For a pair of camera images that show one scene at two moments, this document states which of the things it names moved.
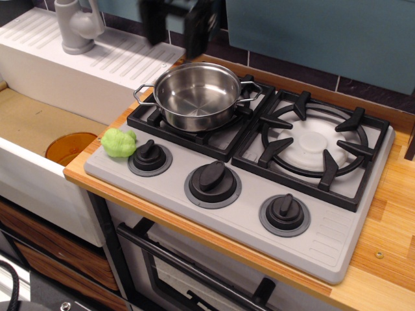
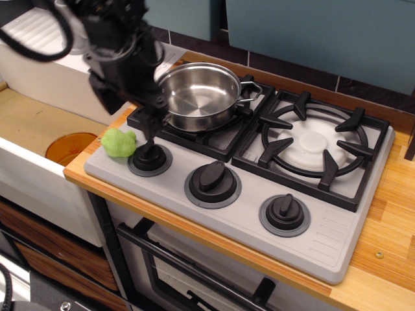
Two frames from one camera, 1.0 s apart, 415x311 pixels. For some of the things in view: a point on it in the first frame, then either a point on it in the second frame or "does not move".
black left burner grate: x=222 y=142 does not move
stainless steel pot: x=197 y=96 does not move
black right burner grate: x=324 y=147 does not move
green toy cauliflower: x=118 y=144 does not move
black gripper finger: x=200 y=21 -> x=152 y=119
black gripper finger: x=153 y=13 -> x=112 y=98
